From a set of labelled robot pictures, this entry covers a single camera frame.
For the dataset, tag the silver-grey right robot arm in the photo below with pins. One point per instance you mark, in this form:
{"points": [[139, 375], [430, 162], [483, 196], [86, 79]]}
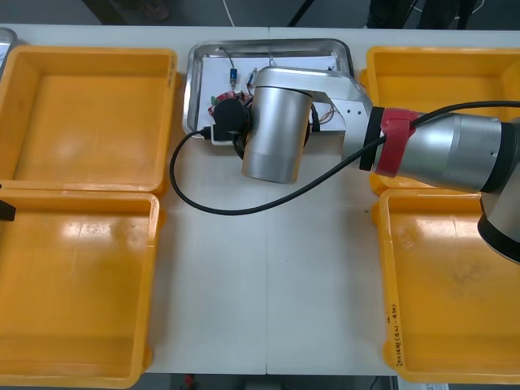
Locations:
{"points": [[276, 134]]}

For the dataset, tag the yellow-orange plastic bin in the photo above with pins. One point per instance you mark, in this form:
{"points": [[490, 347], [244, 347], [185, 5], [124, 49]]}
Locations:
{"points": [[447, 304], [438, 81], [73, 284], [89, 122]]}

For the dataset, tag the steel tray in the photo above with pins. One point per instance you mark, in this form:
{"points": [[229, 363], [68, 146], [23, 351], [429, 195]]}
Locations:
{"points": [[7, 40], [191, 81]]}

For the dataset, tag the round red circuit board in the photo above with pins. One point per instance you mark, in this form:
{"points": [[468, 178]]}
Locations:
{"points": [[225, 97]]}

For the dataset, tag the white sheet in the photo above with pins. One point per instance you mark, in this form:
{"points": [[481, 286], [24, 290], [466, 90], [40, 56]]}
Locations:
{"points": [[215, 73]]}

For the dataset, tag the blue label metal solenoid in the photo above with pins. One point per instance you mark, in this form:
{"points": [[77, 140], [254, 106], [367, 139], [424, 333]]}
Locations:
{"points": [[233, 75]]}

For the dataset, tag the white label metal solenoid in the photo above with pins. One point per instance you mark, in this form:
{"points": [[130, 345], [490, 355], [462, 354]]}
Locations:
{"points": [[252, 78]]}

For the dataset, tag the black tripod leg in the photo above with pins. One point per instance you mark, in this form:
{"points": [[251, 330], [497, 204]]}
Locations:
{"points": [[300, 12]]}

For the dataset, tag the person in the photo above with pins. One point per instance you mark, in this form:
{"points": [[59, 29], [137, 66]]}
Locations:
{"points": [[390, 14]]}

